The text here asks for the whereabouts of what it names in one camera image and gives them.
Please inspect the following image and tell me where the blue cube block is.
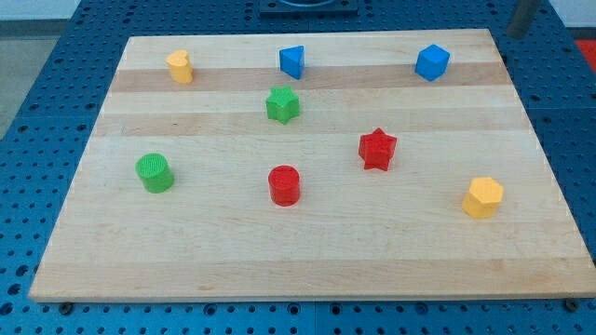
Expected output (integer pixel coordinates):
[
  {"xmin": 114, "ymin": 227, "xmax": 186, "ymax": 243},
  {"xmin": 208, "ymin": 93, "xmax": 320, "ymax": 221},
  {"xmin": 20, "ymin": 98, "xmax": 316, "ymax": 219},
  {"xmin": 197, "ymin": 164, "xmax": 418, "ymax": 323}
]
[{"xmin": 414, "ymin": 45, "xmax": 451, "ymax": 82}]

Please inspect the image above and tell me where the blue triangle block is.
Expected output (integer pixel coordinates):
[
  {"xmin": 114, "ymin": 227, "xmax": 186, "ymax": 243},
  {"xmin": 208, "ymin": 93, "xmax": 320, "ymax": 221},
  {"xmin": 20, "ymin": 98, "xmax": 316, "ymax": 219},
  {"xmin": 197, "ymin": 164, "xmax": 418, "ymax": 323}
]
[{"xmin": 278, "ymin": 46, "xmax": 305, "ymax": 80}]

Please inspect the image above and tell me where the red cylinder block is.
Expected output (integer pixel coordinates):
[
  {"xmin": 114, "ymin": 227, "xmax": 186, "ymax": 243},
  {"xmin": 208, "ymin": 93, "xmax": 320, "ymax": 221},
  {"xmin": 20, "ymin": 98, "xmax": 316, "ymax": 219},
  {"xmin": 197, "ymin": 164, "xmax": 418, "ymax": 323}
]
[{"xmin": 268, "ymin": 165, "xmax": 300, "ymax": 207}]

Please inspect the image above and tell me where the green star block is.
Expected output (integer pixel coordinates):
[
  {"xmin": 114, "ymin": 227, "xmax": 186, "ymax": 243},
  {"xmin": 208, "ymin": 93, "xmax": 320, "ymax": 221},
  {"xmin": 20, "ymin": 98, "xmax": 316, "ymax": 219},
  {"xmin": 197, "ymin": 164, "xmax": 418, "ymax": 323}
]
[{"xmin": 265, "ymin": 87, "xmax": 300, "ymax": 125}]

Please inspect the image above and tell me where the red star block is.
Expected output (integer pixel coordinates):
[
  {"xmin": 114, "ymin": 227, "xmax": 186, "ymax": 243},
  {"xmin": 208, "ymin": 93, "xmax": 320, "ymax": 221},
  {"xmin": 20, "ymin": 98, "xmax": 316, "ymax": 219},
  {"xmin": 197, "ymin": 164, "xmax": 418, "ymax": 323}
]
[{"xmin": 359, "ymin": 127, "xmax": 398, "ymax": 171}]

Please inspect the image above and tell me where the wooden board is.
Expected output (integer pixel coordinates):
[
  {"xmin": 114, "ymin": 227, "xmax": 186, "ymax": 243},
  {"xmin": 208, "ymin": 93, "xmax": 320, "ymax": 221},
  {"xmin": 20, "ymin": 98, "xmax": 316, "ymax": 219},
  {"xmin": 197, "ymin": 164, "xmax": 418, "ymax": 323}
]
[{"xmin": 29, "ymin": 29, "xmax": 595, "ymax": 302}]

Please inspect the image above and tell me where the green cylinder block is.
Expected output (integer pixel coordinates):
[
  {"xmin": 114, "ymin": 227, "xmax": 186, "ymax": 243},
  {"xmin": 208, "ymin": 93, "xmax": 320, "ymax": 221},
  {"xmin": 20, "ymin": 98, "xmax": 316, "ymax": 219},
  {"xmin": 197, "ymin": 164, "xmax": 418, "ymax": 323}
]
[{"xmin": 135, "ymin": 153, "xmax": 174, "ymax": 194}]

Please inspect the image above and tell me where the yellow heart block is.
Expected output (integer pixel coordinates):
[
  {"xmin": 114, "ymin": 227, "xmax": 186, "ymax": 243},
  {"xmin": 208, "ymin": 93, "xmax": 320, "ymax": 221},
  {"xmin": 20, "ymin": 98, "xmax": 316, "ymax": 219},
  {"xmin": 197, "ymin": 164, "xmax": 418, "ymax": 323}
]
[{"xmin": 166, "ymin": 49, "xmax": 194, "ymax": 84}]

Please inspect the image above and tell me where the yellow hexagon block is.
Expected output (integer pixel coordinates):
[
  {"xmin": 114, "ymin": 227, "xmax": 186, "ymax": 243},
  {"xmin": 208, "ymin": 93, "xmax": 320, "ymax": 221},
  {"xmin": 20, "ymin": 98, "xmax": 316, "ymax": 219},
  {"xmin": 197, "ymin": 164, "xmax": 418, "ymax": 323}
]
[{"xmin": 462, "ymin": 177, "xmax": 504, "ymax": 219}]

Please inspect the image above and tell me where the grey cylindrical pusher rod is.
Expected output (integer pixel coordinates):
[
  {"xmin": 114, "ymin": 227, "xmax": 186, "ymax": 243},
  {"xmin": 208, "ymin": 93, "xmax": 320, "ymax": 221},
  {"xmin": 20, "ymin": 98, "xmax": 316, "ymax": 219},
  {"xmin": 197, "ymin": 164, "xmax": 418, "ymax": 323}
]
[{"xmin": 506, "ymin": 0, "xmax": 542, "ymax": 39}]

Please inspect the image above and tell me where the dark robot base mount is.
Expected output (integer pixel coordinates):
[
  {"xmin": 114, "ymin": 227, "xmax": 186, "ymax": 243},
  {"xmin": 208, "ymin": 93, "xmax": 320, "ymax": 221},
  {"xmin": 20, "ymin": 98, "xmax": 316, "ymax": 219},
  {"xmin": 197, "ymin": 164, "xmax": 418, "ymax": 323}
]
[{"xmin": 258, "ymin": 0, "xmax": 359, "ymax": 17}]

